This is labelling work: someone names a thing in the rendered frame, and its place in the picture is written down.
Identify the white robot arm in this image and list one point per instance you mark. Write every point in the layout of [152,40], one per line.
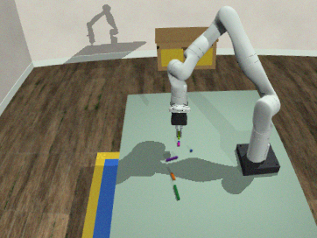
[265,108]

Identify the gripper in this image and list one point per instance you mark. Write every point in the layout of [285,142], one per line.
[179,112]

